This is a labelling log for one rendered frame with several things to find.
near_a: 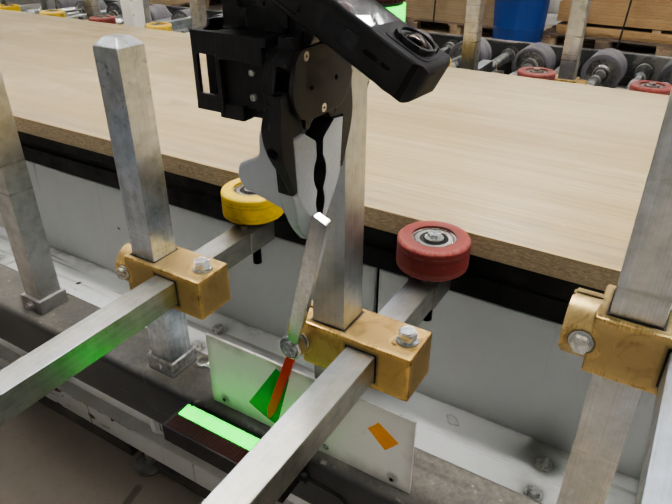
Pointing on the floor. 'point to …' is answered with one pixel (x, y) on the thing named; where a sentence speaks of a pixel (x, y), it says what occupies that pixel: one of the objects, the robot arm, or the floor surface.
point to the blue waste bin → (520, 20)
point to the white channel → (133, 13)
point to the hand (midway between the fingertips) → (315, 224)
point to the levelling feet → (144, 465)
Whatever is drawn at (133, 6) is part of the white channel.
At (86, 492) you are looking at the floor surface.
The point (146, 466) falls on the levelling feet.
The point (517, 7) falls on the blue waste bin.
